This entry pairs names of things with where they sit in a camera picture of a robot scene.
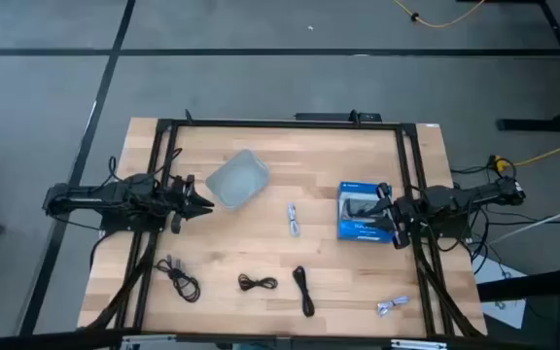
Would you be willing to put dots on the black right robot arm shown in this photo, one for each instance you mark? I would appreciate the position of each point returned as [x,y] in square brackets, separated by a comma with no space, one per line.
[460,197]

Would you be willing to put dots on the silver metal bracket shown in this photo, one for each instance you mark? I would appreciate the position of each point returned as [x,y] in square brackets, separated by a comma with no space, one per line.
[418,345]

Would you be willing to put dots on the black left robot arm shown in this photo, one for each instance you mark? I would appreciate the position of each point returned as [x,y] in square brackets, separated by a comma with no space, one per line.
[90,195]

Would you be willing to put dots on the blue game controller box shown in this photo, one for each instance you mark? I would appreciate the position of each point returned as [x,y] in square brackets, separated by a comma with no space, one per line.
[353,232]

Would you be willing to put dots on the clear plastic container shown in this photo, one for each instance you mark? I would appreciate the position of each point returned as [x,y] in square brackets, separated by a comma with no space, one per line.
[237,181]

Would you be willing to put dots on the dark furniture piece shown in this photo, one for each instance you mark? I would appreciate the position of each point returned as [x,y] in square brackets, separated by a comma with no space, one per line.
[552,316]

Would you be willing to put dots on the white paper sheet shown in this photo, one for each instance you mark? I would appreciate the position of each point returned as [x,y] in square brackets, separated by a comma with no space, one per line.
[496,291]

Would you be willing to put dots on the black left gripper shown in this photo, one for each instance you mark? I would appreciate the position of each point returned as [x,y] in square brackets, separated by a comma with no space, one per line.
[180,198]

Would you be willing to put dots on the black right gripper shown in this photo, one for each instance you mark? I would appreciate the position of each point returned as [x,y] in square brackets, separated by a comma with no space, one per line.
[401,216]

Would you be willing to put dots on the black metal table legs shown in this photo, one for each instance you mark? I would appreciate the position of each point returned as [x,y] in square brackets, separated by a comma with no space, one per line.
[559,53]

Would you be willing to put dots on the black metal table frame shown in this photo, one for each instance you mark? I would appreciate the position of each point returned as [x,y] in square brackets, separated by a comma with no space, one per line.
[285,124]

